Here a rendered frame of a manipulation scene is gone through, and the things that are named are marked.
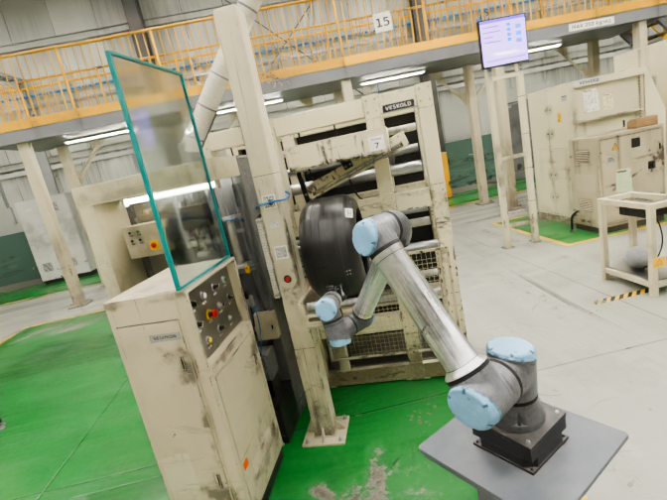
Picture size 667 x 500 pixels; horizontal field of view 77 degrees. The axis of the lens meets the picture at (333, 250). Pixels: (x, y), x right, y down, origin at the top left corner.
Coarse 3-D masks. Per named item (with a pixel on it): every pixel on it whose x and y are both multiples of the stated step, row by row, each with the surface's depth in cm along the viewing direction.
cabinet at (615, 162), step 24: (576, 144) 556; (600, 144) 520; (624, 144) 523; (648, 144) 526; (576, 168) 567; (600, 168) 527; (624, 168) 529; (648, 168) 532; (576, 192) 578; (600, 192) 533; (576, 216) 589; (624, 216) 542
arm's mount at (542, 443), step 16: (560, 416) 139; (480, 432) 144; (496, 432) 138; (544, 432) 134; (560, 432) 140; (496, 448) 141; (512, 448) 135; (528, 448) 129; (544, 448) 134; (512, 464) 137; (528, 464) 133
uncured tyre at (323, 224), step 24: (312, 216) 217; (336, 216) 213; (360, 216) 248; (312, 240) 212; (336, 240) 209; (312, 264) 213; (336, 264) 211; (360, 264) 215; (312, 288) 226; (360, 288) 223
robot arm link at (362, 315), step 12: (408, 228) 145; (408, 240) 150; (372, 264) 163; (372, 276) 164; (372, 288) 168; (360, 300) 175; (372, 300) 172; (360, 312) 179; (372, 312) 180; (360, 324) 182
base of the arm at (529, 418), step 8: (536, 400) 136; (512, 408) 136; (520, 408) 135; (528, 408) 135; (536, 408) 136; (544, 408) 140; (504, 416) 137; (512, 416) 136; (520, 416) 135; (528, 416) 135; (536, 416) 135; (544, 416) 137; (496, 424) 139; (504, 424) 137; (512, 424) 136; (520, 424) 136; (528, 424) 135; (536, 424) 135; (512, 432) 136; (520, 432) 135; (528, 432) 135
